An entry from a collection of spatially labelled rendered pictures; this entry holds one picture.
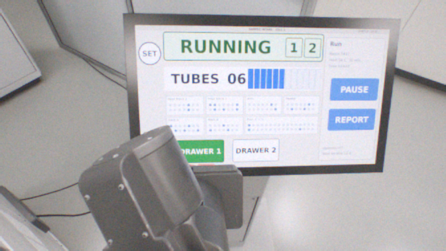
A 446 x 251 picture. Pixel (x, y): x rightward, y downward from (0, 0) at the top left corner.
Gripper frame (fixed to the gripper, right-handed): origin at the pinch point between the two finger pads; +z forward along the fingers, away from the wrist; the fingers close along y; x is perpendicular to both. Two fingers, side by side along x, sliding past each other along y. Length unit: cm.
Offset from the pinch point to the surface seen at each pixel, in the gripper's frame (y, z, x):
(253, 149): -10.8, 15.1, 1.5
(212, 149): -2.7, 15.1, 1.2
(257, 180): -16.3, 37.8, 17.7
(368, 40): -32.8, 15.3, -19.5
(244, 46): -8.9, 15.3, -18.2
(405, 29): -155, 166, -44
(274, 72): -14.6, 15.3, -13.6
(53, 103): 107, 166, 7
